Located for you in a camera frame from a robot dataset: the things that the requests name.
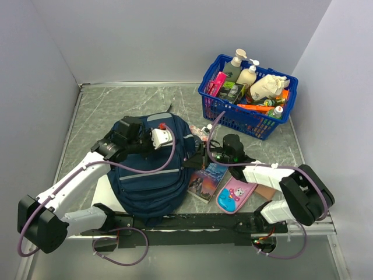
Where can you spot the Jane Eyre blue book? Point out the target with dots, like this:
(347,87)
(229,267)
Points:
(204,183)

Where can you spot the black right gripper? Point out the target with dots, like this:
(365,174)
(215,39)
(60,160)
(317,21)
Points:
(195,161)

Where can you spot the pink box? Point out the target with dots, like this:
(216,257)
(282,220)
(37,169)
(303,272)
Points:
(216,84)

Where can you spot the Little Women floral book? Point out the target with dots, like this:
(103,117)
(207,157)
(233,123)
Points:
(198,132)

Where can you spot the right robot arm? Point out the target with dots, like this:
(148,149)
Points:
(306,198)

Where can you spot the navy blue student backpack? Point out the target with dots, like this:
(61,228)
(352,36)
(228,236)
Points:
(155,185)

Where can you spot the brown leather notebook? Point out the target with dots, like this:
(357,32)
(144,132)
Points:
(264,191)

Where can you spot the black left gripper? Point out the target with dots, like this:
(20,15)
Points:
(148,134)

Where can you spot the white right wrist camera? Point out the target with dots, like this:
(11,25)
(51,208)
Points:
(207,129)

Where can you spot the cream pump bottle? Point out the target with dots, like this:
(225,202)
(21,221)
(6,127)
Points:
(247,76)

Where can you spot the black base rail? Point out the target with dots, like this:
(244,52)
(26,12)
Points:
(203,228)

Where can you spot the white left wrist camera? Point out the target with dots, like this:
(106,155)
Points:
(161,136)

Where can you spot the black green box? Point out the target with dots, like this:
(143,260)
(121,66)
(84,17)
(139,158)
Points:
(231,92)

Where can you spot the blue plastic basket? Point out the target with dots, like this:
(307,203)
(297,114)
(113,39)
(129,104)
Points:
(246,121)

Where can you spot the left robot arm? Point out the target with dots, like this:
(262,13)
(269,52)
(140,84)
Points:
(45,220)

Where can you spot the beige cloth bag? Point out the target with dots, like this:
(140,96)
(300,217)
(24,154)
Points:
(270,86)

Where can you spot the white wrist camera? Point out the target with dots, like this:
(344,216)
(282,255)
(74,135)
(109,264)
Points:
(161,136)
(207,129)

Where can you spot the green drink bottle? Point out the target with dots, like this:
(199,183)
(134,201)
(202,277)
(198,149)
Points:
(275,112)

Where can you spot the pink cartoon pencil case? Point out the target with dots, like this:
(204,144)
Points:
(234,195)

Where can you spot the grey-green pump bottle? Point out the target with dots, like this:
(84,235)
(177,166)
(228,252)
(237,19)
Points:
(233,68)

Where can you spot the dark glass bottle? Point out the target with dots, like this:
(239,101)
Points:
(270,102)

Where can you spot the white notebook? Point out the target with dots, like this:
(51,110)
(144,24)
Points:
(104,194)

